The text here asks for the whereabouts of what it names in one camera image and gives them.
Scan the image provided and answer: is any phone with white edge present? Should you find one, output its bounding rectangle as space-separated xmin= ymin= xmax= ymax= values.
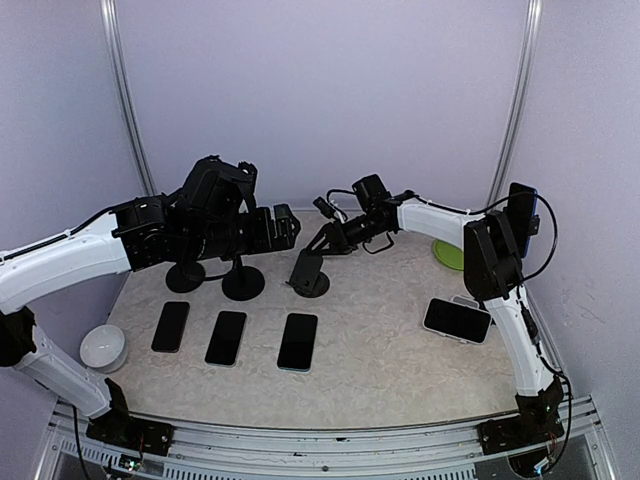
xmin=277 ymin=313 xmax=318 ymax=372
xmin=204 ymin=311 xmax=247 ymax=367

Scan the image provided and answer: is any white small phone stand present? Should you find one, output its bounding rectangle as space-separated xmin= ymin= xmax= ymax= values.
xmin=451 ymin=295 xmax=479 ymax=309

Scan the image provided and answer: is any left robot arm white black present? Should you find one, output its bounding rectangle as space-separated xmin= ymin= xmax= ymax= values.
xmin=1 ymin=156 xmax=301 ymax=448

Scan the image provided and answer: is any white bowl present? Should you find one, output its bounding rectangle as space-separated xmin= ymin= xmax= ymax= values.
xmin=80 ymin=324 xmax=128 ymax=374

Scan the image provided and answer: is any black round-base stand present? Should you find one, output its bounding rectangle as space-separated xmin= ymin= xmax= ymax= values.
xmin=221 ymin=256 xmax=265 ymax=301

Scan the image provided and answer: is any blue phone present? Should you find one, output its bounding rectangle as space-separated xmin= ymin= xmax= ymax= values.
xmin=504 ymin=182 xmax=537 ymax=258

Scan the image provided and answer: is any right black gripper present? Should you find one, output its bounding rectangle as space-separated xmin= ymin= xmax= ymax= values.
xmin=305 ymin=211 xmax=387 ymax=255

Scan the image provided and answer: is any aluminium frame post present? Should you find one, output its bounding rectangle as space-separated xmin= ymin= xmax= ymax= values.
xmin=486 ymin=0 xmax=543 ymax=206
xmin=100 ymin=0 xmax=157 ymax=195

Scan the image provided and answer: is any black phone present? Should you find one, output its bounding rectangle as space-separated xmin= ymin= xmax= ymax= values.
xmin=151 ymin=301 xmax=190 ymax=353

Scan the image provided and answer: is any landscape phone white case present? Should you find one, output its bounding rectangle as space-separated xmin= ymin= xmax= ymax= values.
xmin=422 ymin=298 xmax=492 ymax=345

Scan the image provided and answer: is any green plate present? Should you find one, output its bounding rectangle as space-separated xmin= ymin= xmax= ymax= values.
xmin=432 ymin=240 xmax=464 ymax=271

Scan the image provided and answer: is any low black stand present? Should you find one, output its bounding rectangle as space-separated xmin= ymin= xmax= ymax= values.
xmin=286 ymin=249 xmax=330 ymax=298

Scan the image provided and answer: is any front aluminium rail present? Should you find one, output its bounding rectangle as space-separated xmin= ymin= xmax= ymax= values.
xmin=34 ymin=394 xmax=616 ymax=480

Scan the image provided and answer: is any left aluminium frame post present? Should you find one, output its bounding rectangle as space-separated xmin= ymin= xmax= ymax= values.
xmin=100 ymin=0 xmax=157 ymax=195

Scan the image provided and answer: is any tall black phone stand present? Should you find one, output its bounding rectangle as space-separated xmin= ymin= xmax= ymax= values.
xmin=165 ymin=262 xmax=206 ymax=294

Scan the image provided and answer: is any right aluminium frame post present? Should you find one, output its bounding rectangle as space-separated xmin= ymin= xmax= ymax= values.
xmin=486 ymin=0 xmax=543 ymax=206

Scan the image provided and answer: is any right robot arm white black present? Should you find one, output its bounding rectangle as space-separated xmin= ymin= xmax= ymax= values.
xmin=289 ymin=174 xmax=572 ymax=452

